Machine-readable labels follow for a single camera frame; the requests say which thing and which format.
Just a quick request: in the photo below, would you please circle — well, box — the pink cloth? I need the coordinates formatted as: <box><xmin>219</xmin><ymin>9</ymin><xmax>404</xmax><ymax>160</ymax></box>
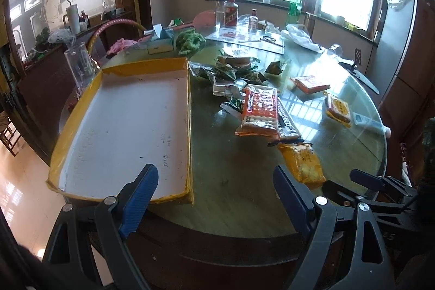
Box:
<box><xmin>106</xmin><ymin>38</ymin><xmax>137</xmax><ymax>56</ymax></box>

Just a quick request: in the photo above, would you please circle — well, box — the white tumbler cup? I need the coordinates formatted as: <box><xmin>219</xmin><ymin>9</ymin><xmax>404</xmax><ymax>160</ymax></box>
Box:
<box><xmin>63</xmin><ymin>0</ymin><xmax>80</xmax><ymax>35</ymax></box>

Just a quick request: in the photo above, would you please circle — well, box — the green cloth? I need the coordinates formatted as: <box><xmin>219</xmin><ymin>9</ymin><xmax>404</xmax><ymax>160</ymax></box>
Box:
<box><xmin>175</xmin><ymin>28</ymin><xmax>206</xmax><ymax>56</ymax></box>

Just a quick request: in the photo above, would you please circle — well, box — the blue white cracker pack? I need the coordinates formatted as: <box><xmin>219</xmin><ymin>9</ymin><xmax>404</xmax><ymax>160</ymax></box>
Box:
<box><xmin>268</xmin><ymin>98</ymin><xmax>305</xmax><ymax>146</ymax></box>

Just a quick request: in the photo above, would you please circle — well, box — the clear glass pitcher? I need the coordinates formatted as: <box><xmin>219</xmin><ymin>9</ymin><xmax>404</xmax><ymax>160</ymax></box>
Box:
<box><xmin>64</xmin><ymin>42</ymin><xmax>100</xmax><ymax>97</ymax></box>

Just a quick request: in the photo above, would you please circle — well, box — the hula hoop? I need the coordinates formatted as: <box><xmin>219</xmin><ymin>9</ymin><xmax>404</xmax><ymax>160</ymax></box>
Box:
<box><xmin>87</xmin><ymin>18</ymin><xmax>146</xmax><ymax>54</ymax></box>

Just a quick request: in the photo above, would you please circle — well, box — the green triangular snack packet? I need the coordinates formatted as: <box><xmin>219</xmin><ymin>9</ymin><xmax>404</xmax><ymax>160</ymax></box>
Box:
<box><xmin>264</xmin><ymin>61</ymin><xmax>287</xmax><ymax>77</ymax></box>

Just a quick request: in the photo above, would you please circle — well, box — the yellow snack bag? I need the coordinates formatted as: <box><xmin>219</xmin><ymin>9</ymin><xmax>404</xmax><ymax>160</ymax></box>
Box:
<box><xmin>278</xmin><ymin>144</ymin><xmax>326</xmax><ymax>190</ymax></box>

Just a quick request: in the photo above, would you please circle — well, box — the white plastic bag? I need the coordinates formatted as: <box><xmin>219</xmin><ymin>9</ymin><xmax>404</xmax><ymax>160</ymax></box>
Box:
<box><xmin>280</xmin><ymin>24</ymin><xmax>322</xmax><ymax>53</ymax></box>

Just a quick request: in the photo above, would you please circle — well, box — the grey cabinet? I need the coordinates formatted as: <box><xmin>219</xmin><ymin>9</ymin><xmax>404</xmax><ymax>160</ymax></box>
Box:
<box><xmin>366</xmin><ymin>0</ymin><xmax>417</xmax><ymax>107</ymax></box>

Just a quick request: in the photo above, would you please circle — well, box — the tissue box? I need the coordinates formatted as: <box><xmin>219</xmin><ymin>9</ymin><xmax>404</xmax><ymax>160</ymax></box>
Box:
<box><xmin>146</xmin><ymin>24</ymin><xmax>174</xmax><ymax>54</ymax></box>

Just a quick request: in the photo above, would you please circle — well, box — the small white blue card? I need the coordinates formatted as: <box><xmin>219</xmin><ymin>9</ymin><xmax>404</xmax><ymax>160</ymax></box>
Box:
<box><xmin>353</xmin><ymin>113</ymin><xmax>391</xmax><ymax>138</ymax></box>

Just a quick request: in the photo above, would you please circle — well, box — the small orange snack pack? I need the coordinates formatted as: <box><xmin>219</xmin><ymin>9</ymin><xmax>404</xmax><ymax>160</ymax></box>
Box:
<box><xmin>292</xmin><ymin>76</ymin><xmax>330</xmax><ymax>94</ymax></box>

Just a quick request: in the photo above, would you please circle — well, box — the paper mat on table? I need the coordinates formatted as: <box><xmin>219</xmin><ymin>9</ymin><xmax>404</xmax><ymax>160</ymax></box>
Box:
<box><xmin>205</xmin><ymin>27</ymin><xmax>285</xmax><ymax>55</ymax></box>

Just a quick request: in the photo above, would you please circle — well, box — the orange cracker pack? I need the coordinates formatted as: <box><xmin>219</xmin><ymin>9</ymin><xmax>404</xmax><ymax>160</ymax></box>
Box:
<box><xmin>234</xmin><ymin>85</ymin><xmax>279</xmax><ymax>137</ymax></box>

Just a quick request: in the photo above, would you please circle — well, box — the yellow cardboard tray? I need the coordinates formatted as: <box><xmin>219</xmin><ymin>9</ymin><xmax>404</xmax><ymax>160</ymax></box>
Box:
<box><xmin>46</xmin><ymin>57</ymin><xmax>194</xmax><ymax>204</ymax></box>

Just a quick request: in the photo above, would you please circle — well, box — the yellow label square cracker pack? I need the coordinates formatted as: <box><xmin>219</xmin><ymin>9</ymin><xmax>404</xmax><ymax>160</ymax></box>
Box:
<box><xmin>324</xmin><ymin>92</ymin><xmax>352</xmax><ymax>127</ymax></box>

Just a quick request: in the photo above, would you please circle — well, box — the small clear bottle red cap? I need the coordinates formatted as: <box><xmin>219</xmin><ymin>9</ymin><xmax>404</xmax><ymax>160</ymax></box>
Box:
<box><xmin>248</xmin><ymin>9</ymin><xmax>258</xmax><ymax>34</ymax></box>

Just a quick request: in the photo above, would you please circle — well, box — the round snack packet on table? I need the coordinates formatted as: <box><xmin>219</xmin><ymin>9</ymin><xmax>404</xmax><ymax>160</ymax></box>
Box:
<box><xmin>217</xmin><ymin>55</ymin><xmax>260</xmax><ymax>71</ymax></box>

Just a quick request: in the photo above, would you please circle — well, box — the red label liquor bottle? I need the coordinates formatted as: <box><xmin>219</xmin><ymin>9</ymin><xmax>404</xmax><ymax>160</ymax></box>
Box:
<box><xmin>224</xmin><ymin>0</ymin><xmax>238</xmax><ymax>27</ymax></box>

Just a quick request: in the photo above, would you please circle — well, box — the green plastic bottle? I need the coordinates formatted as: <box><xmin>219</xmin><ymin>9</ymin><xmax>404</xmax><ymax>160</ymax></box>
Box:
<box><xmin>285</xmin><ymin>0</ymin><xmax>302</xmax><ymax>25</ymax></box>

